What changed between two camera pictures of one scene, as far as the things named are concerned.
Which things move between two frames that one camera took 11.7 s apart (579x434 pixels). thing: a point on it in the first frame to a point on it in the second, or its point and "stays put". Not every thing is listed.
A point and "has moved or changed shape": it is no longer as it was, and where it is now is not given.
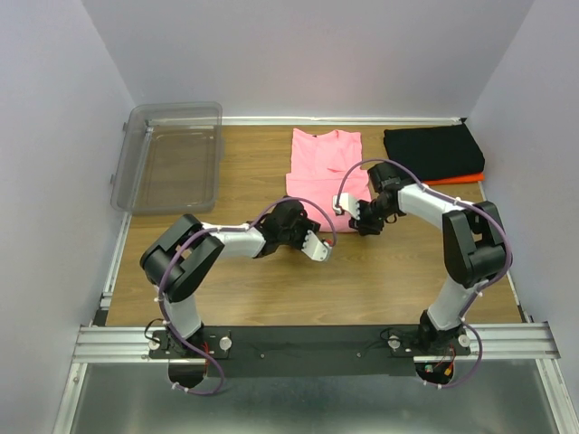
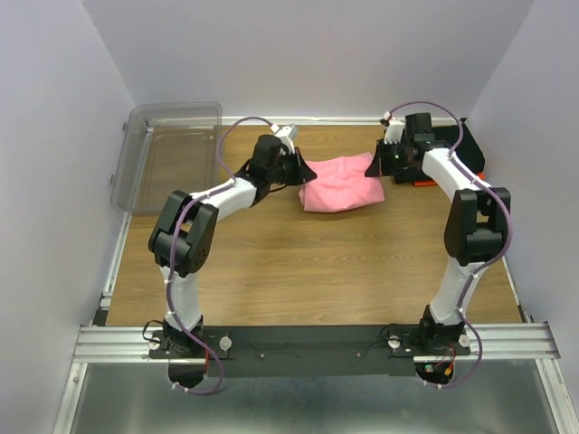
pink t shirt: [318, 165] has moved or changed shape
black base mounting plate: [311, 350] stays put
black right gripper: [365, 228] to [379, 166]
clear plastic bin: [166, 159] stays put
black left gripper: [305, 224] to [302, 173]
